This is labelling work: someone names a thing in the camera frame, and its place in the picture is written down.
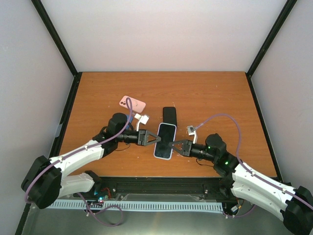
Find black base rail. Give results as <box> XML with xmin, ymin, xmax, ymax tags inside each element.
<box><xmin>82</xmin><ymin>177</ymin><xmax>236</xmax><ymax>202</ymax></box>

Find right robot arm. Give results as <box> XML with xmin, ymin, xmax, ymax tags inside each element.
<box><xmin>169</xmin><ymin>134</ymin><xmax>313</xmax><ymax>235</ymax></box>

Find left black frame post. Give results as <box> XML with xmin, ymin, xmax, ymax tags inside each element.
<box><xmin>31</xmin><ymin>0</ymin><xmax>78</xmax><ymax>76</ymax></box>

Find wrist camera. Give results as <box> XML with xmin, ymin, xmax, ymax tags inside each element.
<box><xmin>187</xmin><ymin>125</ymin><xmax>198</xmax><ymax>144</ymax></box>
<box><xmin>134</xmin><ymin>113</ymin><xmax>150</xmax><ymax>131</ymax></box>

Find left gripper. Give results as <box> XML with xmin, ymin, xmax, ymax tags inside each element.
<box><xmin>116</xmin><ymin>129</ymin><xmax>161</xmax><ymax>146</ymax></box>

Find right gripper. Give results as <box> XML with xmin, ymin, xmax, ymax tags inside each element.
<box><xmin>169</xmin><ymin>139</ymin><xmax>217</xmax><ymax>162</ymax></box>

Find right black frame post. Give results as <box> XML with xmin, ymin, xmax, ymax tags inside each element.
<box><xmin>246</xmin><ymin>0</ymin><xmax>298</xmax><ymax>75</ymax></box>

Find light blue phone case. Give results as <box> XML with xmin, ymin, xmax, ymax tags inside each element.
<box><xmin>153</xmin><ymin>122</ymin><xmax>177</xmax><ymax>161</ymax></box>

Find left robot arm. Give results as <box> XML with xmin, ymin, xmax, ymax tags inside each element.
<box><xmin>21</xmin><ymin>113</ymin><xmax>161</xmax><ymax>209</ymax></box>

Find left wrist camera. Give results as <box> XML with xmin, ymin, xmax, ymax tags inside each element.
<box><xmin>134</xmin><ymin>113</ymin><xmax>150</xmax><ymax>131</ymax></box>

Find black frame post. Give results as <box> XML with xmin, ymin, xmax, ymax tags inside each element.
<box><xmin>246</xmin><ymin>0</ymin><xmax>298</xmax><ymax>75</ymax></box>
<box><xmin>31</xmin><ymin>0</ymin><xmax>78</xmax><ymax>76</ymax></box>

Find light blue cable duct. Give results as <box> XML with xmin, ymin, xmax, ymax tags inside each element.
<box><xmin>48</xmin><ymin>200</ymin><xmax>224</xmax><ymax>212</ymax></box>

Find pink phone case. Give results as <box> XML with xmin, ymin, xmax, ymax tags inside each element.
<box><xmin>119</xmin><ymin>95</ymin><xmax>146</xmax><ymax>114</ymax></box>

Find blue phone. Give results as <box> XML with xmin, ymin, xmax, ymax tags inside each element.
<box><xmin>126</xmin><ymin>115</ymin><xmax>134</xmax><ymax>125</ymax></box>

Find black phone case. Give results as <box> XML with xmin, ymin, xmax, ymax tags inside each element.
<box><xmin>163</xmin><ymin>107</ymin><xmax>178</xmax><ymax>126</ymax></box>

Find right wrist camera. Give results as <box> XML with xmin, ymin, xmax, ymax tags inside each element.
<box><xmin>187</xmin><ymin>125</ymin><xmax>198</xmax><ymax>144</ymax></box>

